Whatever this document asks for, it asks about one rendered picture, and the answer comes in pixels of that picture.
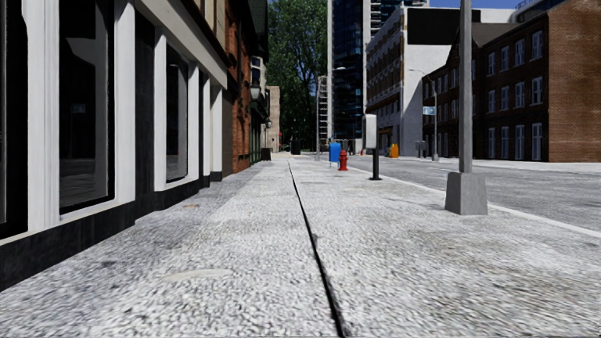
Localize pale concrete building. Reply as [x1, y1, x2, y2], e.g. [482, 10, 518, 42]
[365, 2, 516, 157]

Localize white shopfront building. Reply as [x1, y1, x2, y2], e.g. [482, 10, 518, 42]
[0, 0, 229, 292]

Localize white box on a post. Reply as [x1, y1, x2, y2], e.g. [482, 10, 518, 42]
[362, 113, 383, 182]

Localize dark red brick building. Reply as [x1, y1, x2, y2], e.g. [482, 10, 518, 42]
[421, 0, 601, 164]

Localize beige stone building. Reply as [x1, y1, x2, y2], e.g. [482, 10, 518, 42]
[265, 85, 281, 153]

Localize glass tower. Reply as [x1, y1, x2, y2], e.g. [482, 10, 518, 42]
[326, 0, 430, 144]

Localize trees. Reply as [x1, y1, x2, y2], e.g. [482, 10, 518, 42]
[266, 0, 329, 151]

